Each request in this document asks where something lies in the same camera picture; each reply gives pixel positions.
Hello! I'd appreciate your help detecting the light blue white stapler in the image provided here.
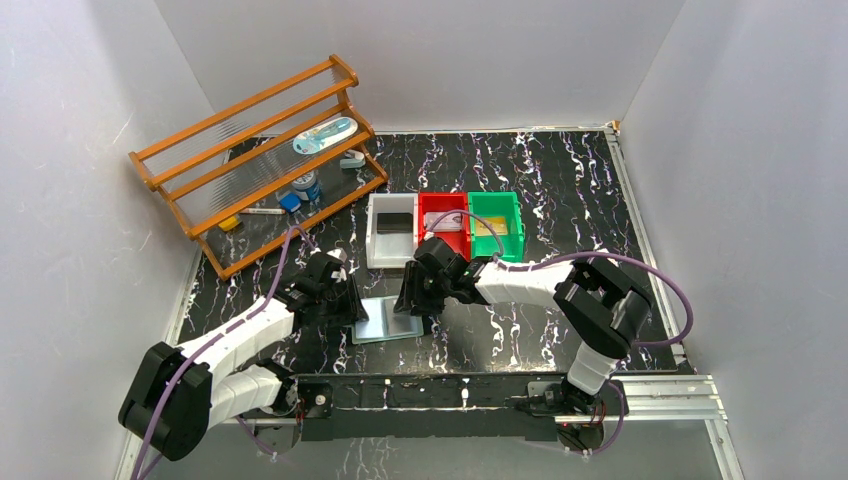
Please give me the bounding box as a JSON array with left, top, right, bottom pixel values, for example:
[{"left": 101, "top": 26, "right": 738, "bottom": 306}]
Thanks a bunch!
[{"left": 339, "top": 149, "right": 366, "bottom": 170}]

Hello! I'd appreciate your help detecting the white marker pen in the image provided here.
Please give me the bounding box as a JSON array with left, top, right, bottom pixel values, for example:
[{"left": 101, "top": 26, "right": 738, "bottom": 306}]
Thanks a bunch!
[{"left": 239, "top": 207, "right": 287, "bottom": 215}]

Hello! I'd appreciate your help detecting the yellow small block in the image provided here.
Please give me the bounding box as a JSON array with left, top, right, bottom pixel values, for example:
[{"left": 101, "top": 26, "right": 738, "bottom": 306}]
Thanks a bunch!
[{"left": 218, "top": 215, "right": 241, "bottom": 233}]

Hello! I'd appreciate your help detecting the orange wooden shelf rack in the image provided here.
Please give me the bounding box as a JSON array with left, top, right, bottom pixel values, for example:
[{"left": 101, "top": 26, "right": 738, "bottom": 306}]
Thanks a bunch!
[{"left": 128, "top": 54, "right": 388, "bottom": 280}]

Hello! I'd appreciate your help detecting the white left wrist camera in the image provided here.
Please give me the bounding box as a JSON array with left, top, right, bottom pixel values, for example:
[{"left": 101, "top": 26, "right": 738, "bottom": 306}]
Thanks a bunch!
[{"left": 327, "top": 248, "right": 348, "bottom": 281}]

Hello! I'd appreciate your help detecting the gold card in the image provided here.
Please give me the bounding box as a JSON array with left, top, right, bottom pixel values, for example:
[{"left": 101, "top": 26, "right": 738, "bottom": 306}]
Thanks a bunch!
[{"left": 474, "top": 216, "right": 509, "bottom": 236}]

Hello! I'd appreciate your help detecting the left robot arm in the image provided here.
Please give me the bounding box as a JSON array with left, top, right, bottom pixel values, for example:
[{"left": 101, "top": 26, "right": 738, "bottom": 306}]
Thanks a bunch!
[{"left": 118, "top": 249, "right": 367, "bottom": 461}]

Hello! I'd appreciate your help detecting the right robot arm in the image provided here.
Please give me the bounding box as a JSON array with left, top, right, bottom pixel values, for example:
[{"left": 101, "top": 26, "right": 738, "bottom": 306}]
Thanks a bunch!
[{"left": 394, "top": 237, "right": 652, "bottom": 397}]

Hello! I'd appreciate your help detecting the red plastic bin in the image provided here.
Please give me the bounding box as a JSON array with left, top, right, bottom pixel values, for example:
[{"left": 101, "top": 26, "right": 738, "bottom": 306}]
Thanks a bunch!
[{"left": 417, "top": 192, "right": 471, "bottom": 260}]

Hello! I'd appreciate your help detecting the blue small block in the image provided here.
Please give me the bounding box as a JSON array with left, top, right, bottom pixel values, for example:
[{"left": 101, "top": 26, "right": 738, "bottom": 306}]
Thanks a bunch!
[{"left": 278, "top": 193, "right": 302, "bottom": 214}]

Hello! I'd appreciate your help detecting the green plastic bin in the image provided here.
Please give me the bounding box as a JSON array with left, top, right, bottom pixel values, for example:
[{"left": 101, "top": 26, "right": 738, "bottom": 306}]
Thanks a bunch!
[{"left": 468, "top": 192, "right": 525, "bottom": 263}]

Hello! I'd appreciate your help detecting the white plastic bin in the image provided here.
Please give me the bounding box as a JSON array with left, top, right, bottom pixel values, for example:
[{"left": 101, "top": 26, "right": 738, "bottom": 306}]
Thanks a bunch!
[{"left": 366, "top": 193, "right": 418, "bottom": 269}]

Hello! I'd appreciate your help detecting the white magnetic stripe card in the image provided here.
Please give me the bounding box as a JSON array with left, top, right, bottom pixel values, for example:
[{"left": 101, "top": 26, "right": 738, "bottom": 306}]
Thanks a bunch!
[{"left": 423, "top": 211, "right": 464, "bottom": 232}]

